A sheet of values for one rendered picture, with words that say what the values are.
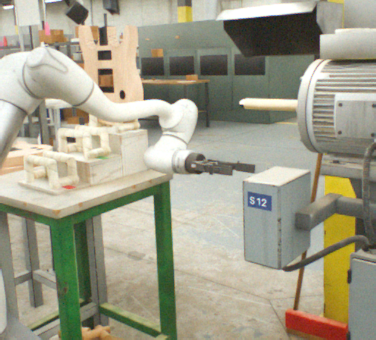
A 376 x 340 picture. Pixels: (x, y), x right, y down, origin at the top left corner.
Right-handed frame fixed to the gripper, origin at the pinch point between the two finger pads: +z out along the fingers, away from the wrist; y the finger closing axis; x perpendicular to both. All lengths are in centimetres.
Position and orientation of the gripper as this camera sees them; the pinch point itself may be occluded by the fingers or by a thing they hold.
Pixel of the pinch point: (240, 170)
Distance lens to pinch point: 161.2
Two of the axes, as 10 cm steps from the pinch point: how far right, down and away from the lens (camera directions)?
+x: 0.6, -10.0, -0.8
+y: -6.3, 0.2, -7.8
